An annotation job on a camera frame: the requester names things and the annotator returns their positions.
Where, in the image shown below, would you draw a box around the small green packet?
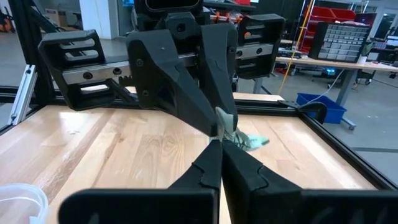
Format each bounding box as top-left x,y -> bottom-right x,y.
214,106 -> 271,152

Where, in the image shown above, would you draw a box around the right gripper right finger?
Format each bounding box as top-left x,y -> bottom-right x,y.
222,139 -> 398,224

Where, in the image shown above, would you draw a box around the white cable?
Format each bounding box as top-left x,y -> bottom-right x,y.
305,68 -> 346,105

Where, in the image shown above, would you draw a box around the clear oval plastic container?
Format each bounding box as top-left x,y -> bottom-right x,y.
0,183 -> 50,224

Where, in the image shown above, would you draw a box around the black aluminium table frame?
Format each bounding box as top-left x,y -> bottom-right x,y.
0,0 -> 398,191

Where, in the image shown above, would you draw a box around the yellow floor cable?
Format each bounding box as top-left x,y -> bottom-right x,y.
277,0 -> 315,96

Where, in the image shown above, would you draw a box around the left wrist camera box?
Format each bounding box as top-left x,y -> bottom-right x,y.
133,0 -> 205,14

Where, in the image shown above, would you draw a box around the black corner clamp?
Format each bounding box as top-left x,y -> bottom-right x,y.
279,99 -> 328,125

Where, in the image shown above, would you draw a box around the grey drawer organizer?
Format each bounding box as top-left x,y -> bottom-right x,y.
308,21 -> 371,63

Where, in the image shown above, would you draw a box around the white pillar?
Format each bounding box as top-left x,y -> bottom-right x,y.
78,0 -> 121,40

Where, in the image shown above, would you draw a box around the red storage bins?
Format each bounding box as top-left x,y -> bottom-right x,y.
298,5 -> 357,54

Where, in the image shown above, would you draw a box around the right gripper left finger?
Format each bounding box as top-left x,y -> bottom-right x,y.
58,139 -> 224,224

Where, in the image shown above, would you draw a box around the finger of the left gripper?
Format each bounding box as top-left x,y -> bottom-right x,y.
125,29 -> 219,137
198,22 -> 239,131

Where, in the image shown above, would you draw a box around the blue plastic bin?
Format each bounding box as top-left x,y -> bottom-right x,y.
295,92 -> 348,125

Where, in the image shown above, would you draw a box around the silver aluminium bracket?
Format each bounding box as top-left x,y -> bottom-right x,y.
7,63 -> 39,126

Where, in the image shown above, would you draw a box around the wooden workbench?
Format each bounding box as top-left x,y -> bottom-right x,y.
252,55 -> 398,131

